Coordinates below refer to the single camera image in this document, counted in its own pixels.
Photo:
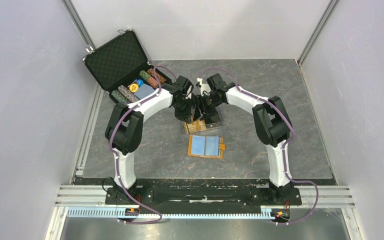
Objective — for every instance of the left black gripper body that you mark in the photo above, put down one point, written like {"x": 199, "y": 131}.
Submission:
{"x": 183, "y": 109}

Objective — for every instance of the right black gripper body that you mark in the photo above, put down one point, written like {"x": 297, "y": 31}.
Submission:
{"x": 209, "y": 103}

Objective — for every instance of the black card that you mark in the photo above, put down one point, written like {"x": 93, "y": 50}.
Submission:
{"x": 214, "y": 121}

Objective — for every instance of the orange leather card holder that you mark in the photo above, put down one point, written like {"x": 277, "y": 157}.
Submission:
{"x": 211, "y": 147}

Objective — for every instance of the gold card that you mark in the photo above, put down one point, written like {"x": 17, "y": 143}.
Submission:
{"x": 200, "y": 126}
{"x": 191, "y": 128}

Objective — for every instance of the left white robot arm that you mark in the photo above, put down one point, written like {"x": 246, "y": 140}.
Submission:
{"x": 125, "y": 126}

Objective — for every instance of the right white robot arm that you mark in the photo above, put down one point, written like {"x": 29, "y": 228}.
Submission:
{"x": 271, "y": 121}

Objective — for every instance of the blue card deck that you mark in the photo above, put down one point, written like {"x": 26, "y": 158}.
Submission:
{"x": 143, "y": 91}

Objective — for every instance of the brown patterned chip stack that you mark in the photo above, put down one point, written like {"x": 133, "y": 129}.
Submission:
{"x": 156, "y": 75}

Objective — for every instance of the green red chip stack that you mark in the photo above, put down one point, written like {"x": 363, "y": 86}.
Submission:
{"x": 152, "y": 81}

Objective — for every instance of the yellow poker chip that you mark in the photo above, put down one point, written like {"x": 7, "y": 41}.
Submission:
{"x": 133, "y": 87}

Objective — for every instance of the purple patterned chip stack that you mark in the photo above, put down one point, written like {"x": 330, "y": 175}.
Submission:
{"x": 125, "y": 92}

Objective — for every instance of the green purple chip stack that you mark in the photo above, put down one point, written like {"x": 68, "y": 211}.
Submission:
{"x": 119, "y": 97}

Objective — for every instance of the black poker chip case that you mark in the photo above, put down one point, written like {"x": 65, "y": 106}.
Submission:
{"x": 118, "y": 62}

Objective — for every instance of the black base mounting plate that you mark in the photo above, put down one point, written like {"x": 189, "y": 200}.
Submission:
{"x": 202, "y": 196}

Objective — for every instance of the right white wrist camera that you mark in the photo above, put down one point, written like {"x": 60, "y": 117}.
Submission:
{"x": 203, "y": 87}

